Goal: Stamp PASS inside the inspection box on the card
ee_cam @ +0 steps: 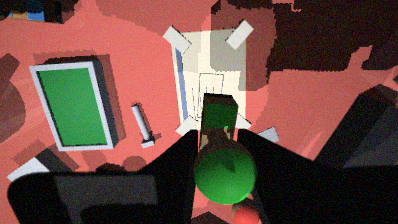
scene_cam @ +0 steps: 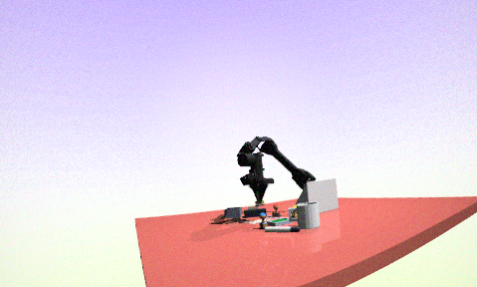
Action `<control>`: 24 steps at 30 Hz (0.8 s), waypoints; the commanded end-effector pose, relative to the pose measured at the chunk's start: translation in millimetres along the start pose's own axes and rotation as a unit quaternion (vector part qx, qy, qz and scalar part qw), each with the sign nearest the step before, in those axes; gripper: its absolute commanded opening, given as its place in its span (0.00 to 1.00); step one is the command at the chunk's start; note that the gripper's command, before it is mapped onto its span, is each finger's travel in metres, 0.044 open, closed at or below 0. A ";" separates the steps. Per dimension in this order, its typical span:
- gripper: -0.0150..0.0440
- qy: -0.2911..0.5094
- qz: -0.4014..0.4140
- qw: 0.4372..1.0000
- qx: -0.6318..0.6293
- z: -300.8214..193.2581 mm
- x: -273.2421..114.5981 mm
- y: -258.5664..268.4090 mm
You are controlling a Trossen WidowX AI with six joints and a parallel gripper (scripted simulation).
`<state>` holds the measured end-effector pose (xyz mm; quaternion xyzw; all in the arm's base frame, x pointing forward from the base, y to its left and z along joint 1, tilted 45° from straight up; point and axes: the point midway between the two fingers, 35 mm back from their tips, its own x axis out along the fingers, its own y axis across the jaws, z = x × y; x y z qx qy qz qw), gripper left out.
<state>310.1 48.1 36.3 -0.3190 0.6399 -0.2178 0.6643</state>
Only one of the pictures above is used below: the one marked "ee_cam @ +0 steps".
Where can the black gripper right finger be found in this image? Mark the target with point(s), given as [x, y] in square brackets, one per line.
[293, 189]

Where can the grey cylinder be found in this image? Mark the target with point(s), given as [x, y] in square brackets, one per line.
[148, 140]

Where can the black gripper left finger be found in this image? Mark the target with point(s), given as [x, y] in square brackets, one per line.
[162, 192]

